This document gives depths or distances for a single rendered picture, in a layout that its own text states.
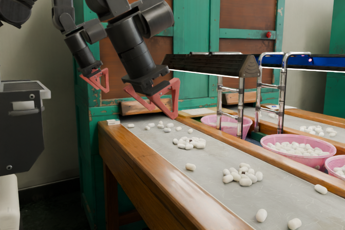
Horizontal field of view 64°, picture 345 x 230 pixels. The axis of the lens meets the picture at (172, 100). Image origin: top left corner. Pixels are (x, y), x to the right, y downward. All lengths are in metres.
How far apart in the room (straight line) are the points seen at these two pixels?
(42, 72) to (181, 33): 1.10
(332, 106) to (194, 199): 3.22
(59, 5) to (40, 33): 1.33
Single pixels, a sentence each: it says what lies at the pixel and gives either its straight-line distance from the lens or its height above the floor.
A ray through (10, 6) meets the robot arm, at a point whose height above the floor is 1.24.
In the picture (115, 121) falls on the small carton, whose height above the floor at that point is 0.78.
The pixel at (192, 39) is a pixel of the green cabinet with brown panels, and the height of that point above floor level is 1.20.
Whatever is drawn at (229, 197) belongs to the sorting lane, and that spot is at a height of 0.74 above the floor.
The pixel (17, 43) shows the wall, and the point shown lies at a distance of 2.23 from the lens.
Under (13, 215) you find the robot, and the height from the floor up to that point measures 0.79.
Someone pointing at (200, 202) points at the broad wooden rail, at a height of 0.76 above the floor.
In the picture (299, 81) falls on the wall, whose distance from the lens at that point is 3.94.
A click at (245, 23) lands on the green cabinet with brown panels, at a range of 1.94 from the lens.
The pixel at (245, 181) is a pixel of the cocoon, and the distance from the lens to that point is 0.84.
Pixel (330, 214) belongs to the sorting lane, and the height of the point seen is 0.74.
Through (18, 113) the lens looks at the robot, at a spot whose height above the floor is 1.00.
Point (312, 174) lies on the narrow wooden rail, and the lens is 0.94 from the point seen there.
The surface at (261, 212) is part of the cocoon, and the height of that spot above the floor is 0.76.
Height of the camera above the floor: 1.11
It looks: 10 degrees down
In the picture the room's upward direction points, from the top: straight up
